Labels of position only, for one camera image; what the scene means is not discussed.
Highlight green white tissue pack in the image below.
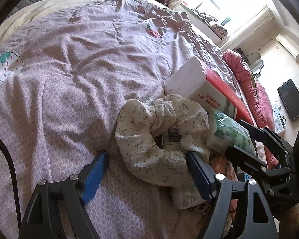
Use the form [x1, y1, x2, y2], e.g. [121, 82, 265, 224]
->
[206, 110, 256, 156]

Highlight floral white fabric scrunchie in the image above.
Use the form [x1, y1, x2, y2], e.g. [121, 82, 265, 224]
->
[115, 94, 209, 187]

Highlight pink red rolled duvet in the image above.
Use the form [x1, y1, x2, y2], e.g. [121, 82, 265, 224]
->
[222, 49, 280, 167]

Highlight black flat television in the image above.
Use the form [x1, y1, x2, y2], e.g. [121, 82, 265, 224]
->
[277, 79, 299, 122]

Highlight leopard print item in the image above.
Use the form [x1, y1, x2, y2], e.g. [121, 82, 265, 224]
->
[187, 202, 211, 216]

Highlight white standing fan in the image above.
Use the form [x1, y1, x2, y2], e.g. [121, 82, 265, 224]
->
[246, 52, 265, 78]

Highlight red white tissue box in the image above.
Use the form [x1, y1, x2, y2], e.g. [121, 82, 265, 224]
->
[164, 57, 253, 124]

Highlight clothes on window sill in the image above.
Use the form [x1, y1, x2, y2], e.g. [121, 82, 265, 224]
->
[192, 8, 228, 39]

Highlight lilac patterned quilt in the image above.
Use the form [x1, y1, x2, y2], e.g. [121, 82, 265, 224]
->
[0, 0, 242, 238]

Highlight white wall air conditioner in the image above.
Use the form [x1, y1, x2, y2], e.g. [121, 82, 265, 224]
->
[275, 34, 299, 63]

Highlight black cable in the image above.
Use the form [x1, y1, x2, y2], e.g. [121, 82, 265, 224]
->
[0, 128, 22, 227]

